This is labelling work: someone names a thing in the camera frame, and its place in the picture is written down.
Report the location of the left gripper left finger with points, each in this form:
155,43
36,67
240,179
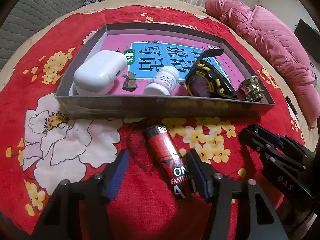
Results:
74,208

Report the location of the grey shallow cardboard box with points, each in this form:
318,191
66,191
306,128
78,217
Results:
231,63

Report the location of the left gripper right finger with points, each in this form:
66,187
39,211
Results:
257,218

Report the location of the red floral blanket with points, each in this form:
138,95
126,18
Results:
41,145

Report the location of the pink quilted jacket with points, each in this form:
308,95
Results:
278,44

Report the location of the yellow black wristwatch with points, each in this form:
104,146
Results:
205,80

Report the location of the white earbuds case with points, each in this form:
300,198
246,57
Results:
97,75

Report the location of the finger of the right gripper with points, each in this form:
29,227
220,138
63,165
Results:
259,137
263,152

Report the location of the white pill bottle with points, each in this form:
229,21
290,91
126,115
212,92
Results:
163,83

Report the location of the brass metal knob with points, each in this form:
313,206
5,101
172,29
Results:
250,90

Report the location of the black rectangular lighter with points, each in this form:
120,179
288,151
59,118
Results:
130,83

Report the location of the grey quilted sofa cover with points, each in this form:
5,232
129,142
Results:
26,18

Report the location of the black television screen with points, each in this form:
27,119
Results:
309,38

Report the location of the pink Chinese workbook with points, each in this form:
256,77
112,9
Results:
147,54

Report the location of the blanket brand label tag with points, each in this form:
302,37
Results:
292,108

